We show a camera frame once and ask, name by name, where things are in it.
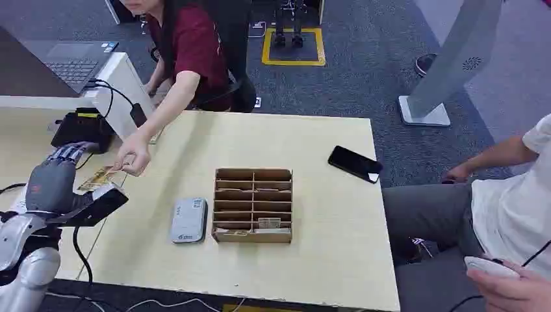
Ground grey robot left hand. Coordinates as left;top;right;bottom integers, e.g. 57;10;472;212
25;141;99;215

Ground person's left hand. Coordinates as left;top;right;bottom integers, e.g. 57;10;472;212
467;263;551;312
112;131;152;178

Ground person's right hand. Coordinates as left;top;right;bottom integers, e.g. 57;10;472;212
443;162;474;185

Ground white handheld controller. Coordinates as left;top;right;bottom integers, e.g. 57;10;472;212
464;256;521;280

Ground printed card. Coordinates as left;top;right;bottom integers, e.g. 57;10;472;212
78;165;126;192

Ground black power adapter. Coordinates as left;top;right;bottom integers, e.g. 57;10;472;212
129;103;149;129

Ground black card reader device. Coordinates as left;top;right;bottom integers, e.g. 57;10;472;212
51;107;116;155

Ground person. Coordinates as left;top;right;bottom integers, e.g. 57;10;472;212
382;113;551;312
112;0;235;178

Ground white desk riser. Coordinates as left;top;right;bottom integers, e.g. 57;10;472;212
0;51;155;141

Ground black smartphone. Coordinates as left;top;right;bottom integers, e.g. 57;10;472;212
327;145;385;185

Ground dark grey laptop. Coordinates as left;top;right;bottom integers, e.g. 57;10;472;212
0;25;120;99

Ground black shoe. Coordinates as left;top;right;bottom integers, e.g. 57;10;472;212
414;53;439;79

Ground grey kiosk stand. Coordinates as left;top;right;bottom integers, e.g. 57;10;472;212
398;0;504;128

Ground wooden card box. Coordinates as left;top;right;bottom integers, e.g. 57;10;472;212
211;168;294;244

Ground dark cabinet white edge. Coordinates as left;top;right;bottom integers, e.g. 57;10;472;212
104;0;141;26

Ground black office chair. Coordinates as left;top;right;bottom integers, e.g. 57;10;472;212
194;0;258;114

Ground white floor adapter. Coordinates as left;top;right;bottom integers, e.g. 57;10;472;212
249;20;268;39

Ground black humanoid robot legs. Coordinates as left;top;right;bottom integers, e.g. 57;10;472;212
272;0;307;49

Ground black controller cable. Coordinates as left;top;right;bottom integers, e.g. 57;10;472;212
447;239;551;312

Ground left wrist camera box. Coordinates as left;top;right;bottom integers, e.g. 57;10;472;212
46;183;129;228

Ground black adapter cable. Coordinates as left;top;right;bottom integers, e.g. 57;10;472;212
88;79;136;120

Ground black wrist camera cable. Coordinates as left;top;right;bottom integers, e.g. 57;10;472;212
71;226;94;287

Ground white floor cable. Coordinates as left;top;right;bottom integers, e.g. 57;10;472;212
45;292;247;312

